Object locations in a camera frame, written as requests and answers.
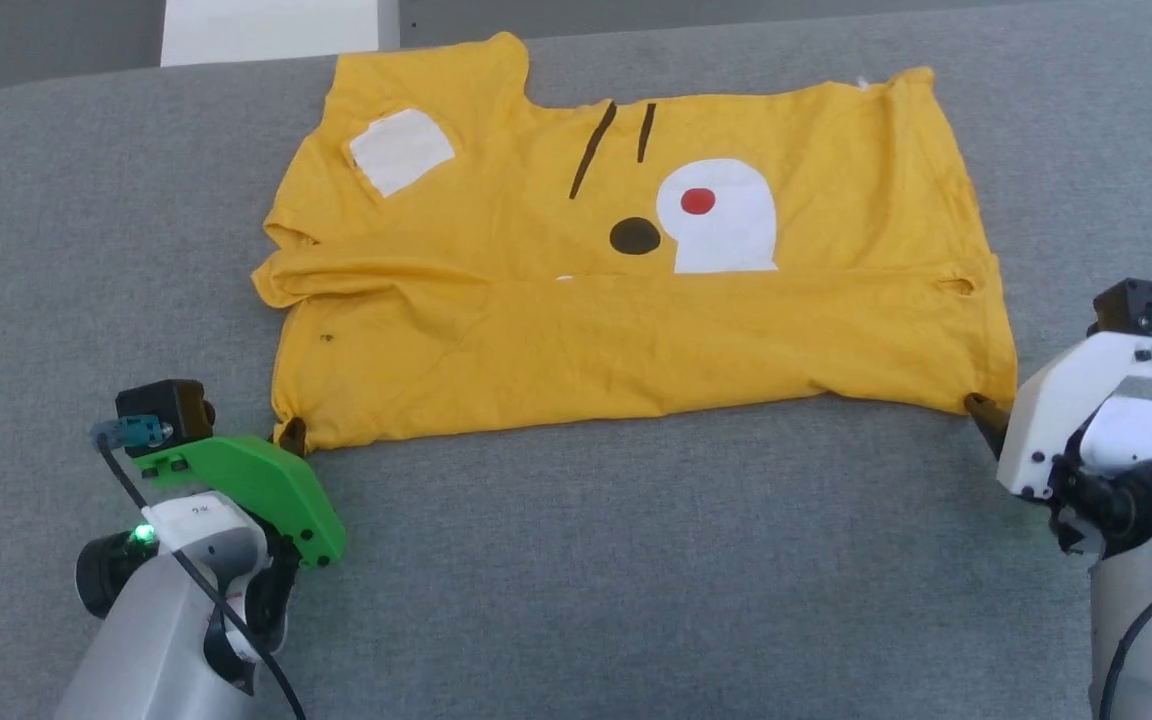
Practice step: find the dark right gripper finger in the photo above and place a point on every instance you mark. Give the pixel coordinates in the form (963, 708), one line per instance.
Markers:
(986, 418)

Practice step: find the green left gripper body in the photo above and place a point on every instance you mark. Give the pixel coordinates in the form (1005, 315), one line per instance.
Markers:
(256, 485)

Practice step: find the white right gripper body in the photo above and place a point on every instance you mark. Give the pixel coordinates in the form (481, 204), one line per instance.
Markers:
(1046, 420)

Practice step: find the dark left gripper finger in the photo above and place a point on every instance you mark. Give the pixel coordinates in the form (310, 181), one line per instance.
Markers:
(291, 437)

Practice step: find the yellow printed t-shirt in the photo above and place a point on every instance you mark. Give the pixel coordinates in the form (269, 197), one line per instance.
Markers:
(536, 350)

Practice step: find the white rectangular box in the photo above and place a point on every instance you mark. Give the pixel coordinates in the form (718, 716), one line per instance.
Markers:
(266, 30)

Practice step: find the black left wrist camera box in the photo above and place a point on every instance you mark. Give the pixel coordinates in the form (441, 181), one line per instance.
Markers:
(166, 410)

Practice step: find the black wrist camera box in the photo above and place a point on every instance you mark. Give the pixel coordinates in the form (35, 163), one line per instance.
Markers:
(1131, 308)
(166, 410)

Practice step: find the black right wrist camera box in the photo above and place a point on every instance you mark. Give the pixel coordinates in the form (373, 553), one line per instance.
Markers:
(1131, 308)

